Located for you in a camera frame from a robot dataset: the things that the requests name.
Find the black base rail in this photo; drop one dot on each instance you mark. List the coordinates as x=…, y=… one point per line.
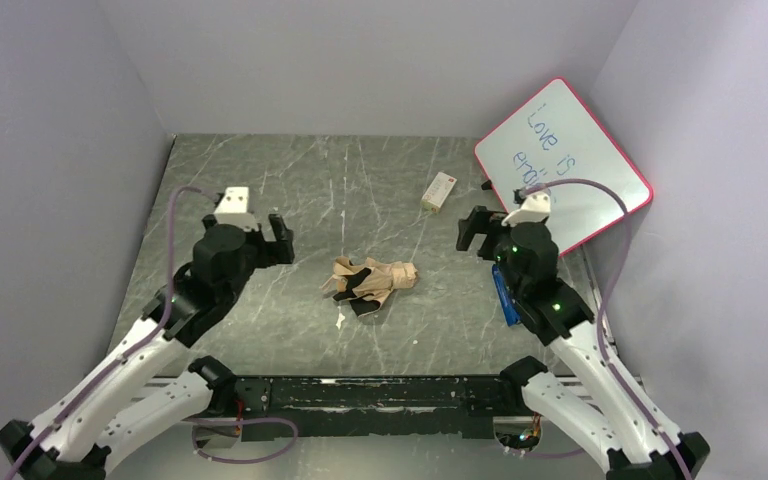
x=467, y=406

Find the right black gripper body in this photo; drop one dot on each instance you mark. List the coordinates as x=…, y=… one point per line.
x=486, y=229

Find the pink framed whiteboard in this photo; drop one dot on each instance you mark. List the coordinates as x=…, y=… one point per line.
x=554, y=136

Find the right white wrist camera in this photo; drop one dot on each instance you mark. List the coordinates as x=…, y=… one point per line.
x=533, y=207

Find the beige folding umbrella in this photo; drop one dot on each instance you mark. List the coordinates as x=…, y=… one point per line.
x=367, y=286

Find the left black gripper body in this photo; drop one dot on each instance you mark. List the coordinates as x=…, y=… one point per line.
x=268, y=242

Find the blue marker pen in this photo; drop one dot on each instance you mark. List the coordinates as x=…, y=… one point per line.
x=509, y=312

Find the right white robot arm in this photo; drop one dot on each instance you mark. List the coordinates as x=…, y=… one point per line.
x=620, y=427

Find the small white eraser box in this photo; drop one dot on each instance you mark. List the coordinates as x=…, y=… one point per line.
x=437, y=192

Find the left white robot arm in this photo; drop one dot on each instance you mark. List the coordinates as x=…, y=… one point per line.
x=93, y=428

